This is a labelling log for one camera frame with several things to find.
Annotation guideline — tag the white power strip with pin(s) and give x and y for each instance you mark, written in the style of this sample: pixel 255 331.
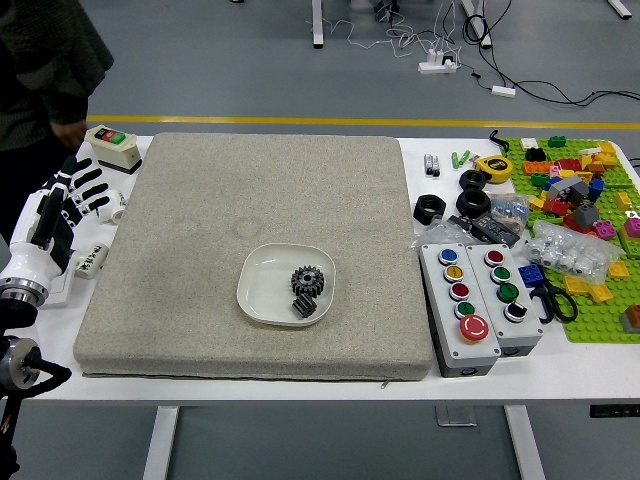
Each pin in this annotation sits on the white power strip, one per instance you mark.
pixel 437 66

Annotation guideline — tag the bag of small blue parts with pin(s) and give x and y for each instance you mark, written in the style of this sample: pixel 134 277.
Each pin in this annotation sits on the bag of small blue parts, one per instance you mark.
pixel 510 210

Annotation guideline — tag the grey under-table bracket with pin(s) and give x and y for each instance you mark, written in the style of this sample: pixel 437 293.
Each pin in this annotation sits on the grey under-table bracket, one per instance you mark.
pixel 455 416

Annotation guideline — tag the small black gear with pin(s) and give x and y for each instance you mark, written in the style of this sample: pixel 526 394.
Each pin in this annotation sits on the small black gear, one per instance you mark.
pixel 304 306

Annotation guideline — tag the grey-brown mat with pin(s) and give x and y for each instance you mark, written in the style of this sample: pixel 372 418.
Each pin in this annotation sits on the grey-brown mat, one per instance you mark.
pixel 280 190

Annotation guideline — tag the bag of white parts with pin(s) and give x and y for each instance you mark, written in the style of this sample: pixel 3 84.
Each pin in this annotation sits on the bag of white parts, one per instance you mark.
pixel 570 250

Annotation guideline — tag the grey four-button control box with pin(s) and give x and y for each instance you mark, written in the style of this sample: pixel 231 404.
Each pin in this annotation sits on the grey four-button control box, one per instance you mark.
pixel 515 300

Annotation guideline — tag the white square dish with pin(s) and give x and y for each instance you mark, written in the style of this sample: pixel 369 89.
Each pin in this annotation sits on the white square dish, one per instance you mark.
pixel 265 290

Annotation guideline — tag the black table control panel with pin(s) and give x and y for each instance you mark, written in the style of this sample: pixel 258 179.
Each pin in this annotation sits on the black table control panel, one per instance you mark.
pixel 615 411

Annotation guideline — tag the grey five-button control box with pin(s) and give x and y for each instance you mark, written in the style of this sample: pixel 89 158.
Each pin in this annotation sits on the grey five-button control box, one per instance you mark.
pixel 457 320

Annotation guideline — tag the white power adapter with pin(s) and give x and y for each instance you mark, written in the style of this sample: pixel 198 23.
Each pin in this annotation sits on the white power adapter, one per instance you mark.
pixel 502 91

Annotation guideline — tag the red brick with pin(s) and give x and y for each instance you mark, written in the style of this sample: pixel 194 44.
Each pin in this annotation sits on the red brick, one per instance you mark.
pixel 555 207

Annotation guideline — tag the black brick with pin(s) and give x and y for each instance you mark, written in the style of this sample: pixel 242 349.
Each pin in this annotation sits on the black brick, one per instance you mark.
pixel 535 154

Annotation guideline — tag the person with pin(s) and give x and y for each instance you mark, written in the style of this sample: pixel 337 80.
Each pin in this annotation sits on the person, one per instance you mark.
pixel 45 60

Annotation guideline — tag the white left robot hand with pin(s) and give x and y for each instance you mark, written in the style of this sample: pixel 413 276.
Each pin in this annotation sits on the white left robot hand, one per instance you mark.
pixel 35 255

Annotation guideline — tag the white fitting with writing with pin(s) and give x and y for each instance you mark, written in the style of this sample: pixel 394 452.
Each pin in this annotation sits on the white fitting with writing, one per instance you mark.
pixel 91 260

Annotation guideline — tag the brown and orange brick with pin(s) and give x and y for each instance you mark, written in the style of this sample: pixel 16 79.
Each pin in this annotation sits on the brown and orange brick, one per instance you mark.
pixel 631 320

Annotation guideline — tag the magenta brick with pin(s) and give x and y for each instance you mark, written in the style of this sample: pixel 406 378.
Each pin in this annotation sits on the magenta brick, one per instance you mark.
pixel 632 231
pixel 606 230

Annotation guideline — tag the grey sloped brick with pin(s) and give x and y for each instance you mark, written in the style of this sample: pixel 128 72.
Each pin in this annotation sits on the grey sloped brick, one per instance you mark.
pixel 586 215

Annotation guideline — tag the background white desk leg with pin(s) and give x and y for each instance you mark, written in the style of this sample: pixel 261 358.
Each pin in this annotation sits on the background white desk leg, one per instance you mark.
pixel 318 22
pixel 477 22

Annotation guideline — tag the grey and white brick arch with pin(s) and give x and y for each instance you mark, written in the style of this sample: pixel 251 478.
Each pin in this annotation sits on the grey and white brick arch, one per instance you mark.
pixel 565 187

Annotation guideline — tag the black scissors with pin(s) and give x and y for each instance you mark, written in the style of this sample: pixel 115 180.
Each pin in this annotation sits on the black scissors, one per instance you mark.
pixel 562 305

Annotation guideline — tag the beige red-green switch box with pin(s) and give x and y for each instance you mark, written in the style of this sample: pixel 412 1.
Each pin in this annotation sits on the beige red-green switch box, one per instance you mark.
pixel 112 147

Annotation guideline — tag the white table leg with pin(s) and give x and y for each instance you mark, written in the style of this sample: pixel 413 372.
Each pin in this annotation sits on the white table leg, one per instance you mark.
pixel 160 445
pixel 525 445

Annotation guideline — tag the black hex nut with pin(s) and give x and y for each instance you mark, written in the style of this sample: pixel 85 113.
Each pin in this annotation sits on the black hex nut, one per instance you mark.
pixel 422 212

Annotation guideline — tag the yellow brick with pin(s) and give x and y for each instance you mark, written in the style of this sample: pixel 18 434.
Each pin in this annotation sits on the yellow brick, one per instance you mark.
pixel 600 293
pixel 618 270
pixel 577 285

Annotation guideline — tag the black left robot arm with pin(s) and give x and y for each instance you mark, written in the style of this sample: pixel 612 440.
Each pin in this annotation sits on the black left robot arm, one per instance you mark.
pixel 20 310

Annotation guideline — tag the black and white battery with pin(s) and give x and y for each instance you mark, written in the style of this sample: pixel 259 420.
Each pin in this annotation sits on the black and white battery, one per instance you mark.
pixel 436 166
pixel 428 165

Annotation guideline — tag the black electronics module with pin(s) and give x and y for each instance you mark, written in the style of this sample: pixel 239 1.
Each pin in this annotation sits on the black electronics module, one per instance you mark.
pixel 492 230

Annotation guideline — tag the small green brick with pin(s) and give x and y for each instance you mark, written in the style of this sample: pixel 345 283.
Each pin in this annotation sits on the small green brick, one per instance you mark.
pixel 556 141

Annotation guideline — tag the blue brick by scissors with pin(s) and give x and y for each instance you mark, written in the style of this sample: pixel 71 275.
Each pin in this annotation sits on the blue brick by scissors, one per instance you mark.
pixel 530 275

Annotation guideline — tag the clear empty plastic bag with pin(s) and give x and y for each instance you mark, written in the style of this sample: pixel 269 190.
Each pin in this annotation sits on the clear empty plastic bag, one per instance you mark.
pixel 437 232

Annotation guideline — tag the green brick baseplate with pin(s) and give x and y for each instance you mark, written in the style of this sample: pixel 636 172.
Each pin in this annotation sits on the green brick baseplate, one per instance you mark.
pixel 590 320

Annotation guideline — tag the big black gear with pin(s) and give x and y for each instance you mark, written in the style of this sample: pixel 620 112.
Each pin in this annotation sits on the big black gear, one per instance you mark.
pixel 307 282

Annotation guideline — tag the person's hand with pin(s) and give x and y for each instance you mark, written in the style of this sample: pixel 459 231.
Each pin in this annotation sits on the person's hand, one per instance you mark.
pixel 71 134

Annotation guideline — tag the yellow tape measure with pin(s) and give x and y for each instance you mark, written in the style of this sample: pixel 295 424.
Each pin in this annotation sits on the yellow tape measure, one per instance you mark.
pixel 495 167

